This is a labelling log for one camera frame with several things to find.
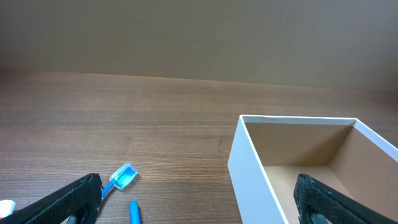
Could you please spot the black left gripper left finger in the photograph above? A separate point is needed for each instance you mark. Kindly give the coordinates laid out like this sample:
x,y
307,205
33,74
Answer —
x,y
80,200

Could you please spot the white cardboard box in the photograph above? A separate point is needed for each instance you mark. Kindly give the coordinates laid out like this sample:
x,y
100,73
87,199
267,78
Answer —
x,y
269,152

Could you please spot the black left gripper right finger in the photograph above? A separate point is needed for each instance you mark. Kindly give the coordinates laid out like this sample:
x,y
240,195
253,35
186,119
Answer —
x,y
319,203

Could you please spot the blue disposable razor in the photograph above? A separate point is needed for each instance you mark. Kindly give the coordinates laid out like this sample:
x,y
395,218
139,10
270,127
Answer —
x,y
134,213

